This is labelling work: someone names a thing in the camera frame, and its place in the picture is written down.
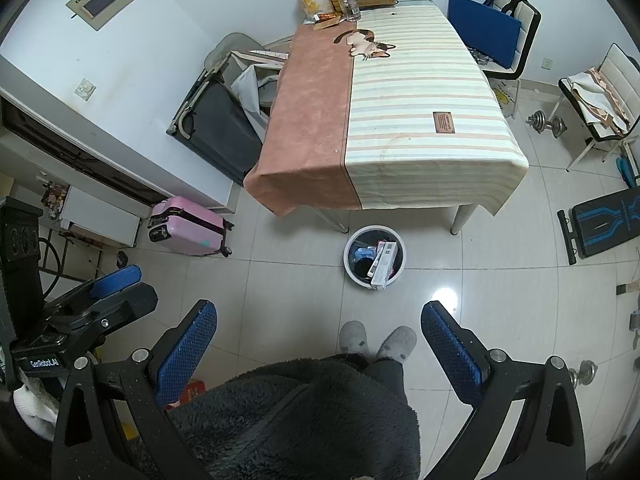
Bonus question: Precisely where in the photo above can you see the white round waste bin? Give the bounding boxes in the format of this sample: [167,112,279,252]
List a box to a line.
[343,225,407,289]

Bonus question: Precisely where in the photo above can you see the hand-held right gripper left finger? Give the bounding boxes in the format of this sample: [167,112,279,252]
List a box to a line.
[50,300,219,480]

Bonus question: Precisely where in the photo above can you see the white-legged table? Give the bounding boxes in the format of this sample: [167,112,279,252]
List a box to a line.
[310,203,474,236]

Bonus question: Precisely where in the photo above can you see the white cloth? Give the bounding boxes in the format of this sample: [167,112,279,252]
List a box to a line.
[12,354,62,444]

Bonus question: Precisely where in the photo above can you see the striped and brown tablecloth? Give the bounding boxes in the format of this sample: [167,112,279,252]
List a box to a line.
[243,0,530,217]

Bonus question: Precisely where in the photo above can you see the black open suitcase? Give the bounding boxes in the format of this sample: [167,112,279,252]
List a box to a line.
[166,32,266,189]

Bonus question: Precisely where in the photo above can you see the black-framed white chair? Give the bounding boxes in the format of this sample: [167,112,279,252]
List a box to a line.
[470,0,543,82]
[558,42,640,172]

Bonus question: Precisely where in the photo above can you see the white carton with barcode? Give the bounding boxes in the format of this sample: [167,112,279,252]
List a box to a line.
[367,240,401,291]

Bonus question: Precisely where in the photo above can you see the cream and brown folded cloth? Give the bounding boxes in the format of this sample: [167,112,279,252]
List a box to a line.
[569,67,634,135]

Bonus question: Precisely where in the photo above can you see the white storage box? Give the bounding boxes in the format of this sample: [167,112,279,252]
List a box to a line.
[59,184,142,249]

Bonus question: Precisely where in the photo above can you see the black equipment case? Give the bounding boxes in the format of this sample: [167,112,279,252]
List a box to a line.
[0,197,45,343]

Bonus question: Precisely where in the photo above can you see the beige wall panel box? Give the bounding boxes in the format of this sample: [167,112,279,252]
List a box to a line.
[65,0,140,32]

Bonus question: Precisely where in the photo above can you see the blue sandal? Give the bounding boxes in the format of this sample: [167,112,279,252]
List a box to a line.
[615,156,640,187]

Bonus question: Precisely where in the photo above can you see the chrome dumbbell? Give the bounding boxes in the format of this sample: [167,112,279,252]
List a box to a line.
[527,109,566,137]
[569,359,600,392]

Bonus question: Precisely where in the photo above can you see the pink suitcase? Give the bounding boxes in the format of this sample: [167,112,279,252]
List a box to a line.
[147,196,235,259]

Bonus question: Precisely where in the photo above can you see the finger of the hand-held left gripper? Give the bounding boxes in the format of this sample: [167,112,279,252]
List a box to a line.
[44,263,144,320]
[60,282,160,343]

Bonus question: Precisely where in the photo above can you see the red packet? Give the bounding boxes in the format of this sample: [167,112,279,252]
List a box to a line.
[181,379,207,405]

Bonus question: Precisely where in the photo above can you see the black and blue weight bench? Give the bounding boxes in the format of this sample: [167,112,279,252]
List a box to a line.
[556,189,640,267]

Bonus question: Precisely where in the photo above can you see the blue flat cushion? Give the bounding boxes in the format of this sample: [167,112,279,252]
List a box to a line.
[446,0,522,71]

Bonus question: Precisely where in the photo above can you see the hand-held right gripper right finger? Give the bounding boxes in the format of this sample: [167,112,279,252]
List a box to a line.
[420,300,588,480]

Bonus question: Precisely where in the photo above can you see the person's dark fleece robe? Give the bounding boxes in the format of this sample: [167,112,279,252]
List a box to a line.
[167,353,422,480]

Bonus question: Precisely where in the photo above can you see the person's grey slipper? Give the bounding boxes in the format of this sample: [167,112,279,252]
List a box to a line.
[377,325,418,364]
[339,320,369,357]

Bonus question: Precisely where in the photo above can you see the white fabric bag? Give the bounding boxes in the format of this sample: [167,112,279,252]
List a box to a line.
[231,49,290,147]

